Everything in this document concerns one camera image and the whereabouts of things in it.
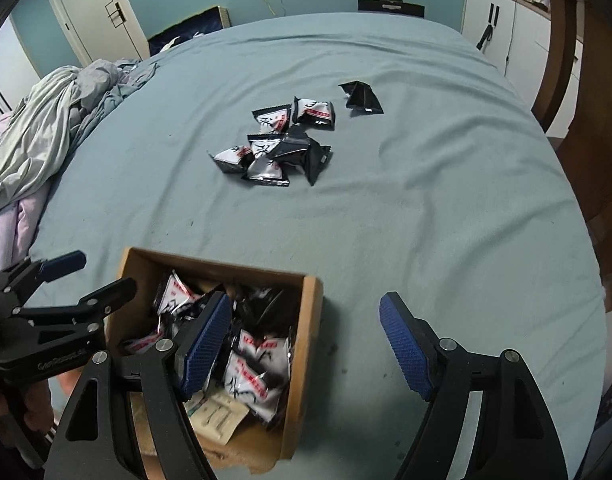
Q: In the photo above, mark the dark blue picture frame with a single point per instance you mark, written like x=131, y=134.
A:
x=211, y=20

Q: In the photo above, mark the white cabinet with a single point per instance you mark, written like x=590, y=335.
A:
x=515, y=37

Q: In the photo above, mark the crumpled grey blanket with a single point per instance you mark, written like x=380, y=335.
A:
x=40, y=137

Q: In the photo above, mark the white snack packet left large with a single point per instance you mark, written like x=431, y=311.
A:
x=235, y=160

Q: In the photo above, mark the white door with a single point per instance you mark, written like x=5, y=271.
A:
x=106, y=29

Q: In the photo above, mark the black snack packet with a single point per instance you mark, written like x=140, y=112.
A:
x=361, y=98
x=300, y=150

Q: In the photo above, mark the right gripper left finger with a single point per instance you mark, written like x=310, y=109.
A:
x=98, y=432

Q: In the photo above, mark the wooden chair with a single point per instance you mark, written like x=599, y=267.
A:
x=585, y=154

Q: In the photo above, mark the cardboard box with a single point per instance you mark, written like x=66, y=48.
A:
x=228, y=433

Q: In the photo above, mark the snack packets inside box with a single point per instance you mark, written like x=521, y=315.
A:
x=254, y=363

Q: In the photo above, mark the white snack packet upper right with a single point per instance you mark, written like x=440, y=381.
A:
x=319, y=114

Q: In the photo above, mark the teal bed sheet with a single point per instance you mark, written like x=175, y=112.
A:
x=453, y=198

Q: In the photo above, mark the black bag at bed end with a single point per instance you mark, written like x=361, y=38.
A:
x=399, y=7

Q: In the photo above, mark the person's left hand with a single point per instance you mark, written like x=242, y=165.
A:
x=38, y=413

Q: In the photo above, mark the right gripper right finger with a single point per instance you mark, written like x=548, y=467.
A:
x=515, y=436

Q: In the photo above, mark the white snack packet centre right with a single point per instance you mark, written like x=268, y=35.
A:
x=264, y=171

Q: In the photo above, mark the white snack packet upper left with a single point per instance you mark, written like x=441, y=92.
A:
x=273, y=119

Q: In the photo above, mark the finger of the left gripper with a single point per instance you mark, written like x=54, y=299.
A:
x=93, y=308
x=20, y=281

